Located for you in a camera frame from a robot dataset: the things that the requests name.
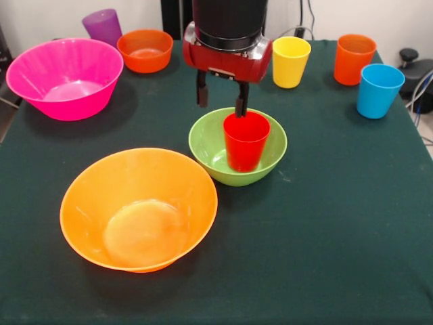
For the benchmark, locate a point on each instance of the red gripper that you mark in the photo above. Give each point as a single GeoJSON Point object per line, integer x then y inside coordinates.
{"type": "Point", "coordinates": [226, 62]}

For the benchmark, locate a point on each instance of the green plastic bowl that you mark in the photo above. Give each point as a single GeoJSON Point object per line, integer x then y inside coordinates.
{"type": "Point", "coordinates": [206, 149]}

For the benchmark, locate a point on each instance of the red plastic cup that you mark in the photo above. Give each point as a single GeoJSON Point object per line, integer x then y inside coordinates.
{"type": "Point", "coordinates": [245, 152]}

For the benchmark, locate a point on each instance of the orange plastic bowl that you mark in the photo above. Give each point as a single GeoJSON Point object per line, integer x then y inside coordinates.
{"type": "Point", "coordinates": [145, 54]}

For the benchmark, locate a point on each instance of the yellow plastic bowl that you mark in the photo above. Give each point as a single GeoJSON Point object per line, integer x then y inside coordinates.
{"type": "Point", "coordinates": [135, 189]}

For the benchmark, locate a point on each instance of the purple plastic cup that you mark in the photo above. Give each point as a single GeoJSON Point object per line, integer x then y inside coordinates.
{"type": "Point", "coordinates": [101, 25]}

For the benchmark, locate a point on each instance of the blue plastic cup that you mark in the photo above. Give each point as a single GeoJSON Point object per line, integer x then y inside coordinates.
{"type": "Point", "coordinates": [379, 94]}

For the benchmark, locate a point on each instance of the pink plastic bowl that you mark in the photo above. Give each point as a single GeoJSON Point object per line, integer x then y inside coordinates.
{"type": "Point", "coordinates": [64, 67]}

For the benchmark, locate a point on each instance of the yellow plastic cup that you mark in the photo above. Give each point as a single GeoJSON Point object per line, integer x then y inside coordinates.
{"type": "Point", "coordinates": [292, 67]}

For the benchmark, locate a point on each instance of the orange plastic cup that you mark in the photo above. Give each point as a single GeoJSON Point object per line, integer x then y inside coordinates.
{"type": "Point", "coordinates": [352, 64]}

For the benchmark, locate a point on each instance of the dark green tablecloth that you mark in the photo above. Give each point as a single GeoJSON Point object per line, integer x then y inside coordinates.
{"type": "Point", "coordinates": [304, 237]}

